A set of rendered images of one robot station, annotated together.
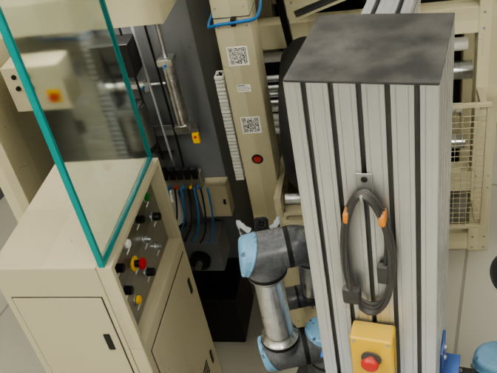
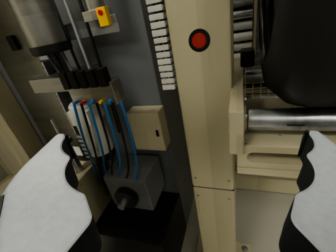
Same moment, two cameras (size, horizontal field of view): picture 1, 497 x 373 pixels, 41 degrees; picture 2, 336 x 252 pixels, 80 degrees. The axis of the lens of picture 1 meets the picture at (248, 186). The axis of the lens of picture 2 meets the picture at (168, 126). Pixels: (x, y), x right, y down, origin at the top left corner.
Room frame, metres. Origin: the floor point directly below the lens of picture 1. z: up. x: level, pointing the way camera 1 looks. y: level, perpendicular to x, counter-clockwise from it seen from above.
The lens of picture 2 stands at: (1.69, -0.02, 1.12)
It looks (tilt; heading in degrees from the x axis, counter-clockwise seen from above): 29 degrees down; 7
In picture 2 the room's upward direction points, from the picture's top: 11 degrees counter-clockwise
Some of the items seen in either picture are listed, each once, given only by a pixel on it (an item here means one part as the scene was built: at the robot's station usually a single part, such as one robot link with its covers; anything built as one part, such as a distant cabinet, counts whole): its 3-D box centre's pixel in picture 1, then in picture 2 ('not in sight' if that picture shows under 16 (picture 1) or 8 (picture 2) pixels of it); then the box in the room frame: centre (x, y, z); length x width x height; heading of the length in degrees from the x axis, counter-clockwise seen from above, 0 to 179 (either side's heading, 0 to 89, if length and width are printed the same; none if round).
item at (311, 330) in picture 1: (323, 340); not in sight; (1.35, -0.13, 0.88); 0.13 x 0.12 x 0.14; 90
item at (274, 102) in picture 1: (279, 99); (228, 21); (2.59, -0.21, 1.05); 0.20 x 0.15 x 0.30; 75
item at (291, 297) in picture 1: (279, 300); not in sight; (1.50, -0.02, 0.94); 0.11 x 0.08 x 0.11; 90
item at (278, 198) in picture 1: (284, 177); (238, 94); (2.21, -0.15, 0.90); 0.40 x 0.03 x 0.10; 165
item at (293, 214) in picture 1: (326, 209); (332, 147); (2.03, -0.29, 0.84); 0.36 x 0.09 x 0.06; 75
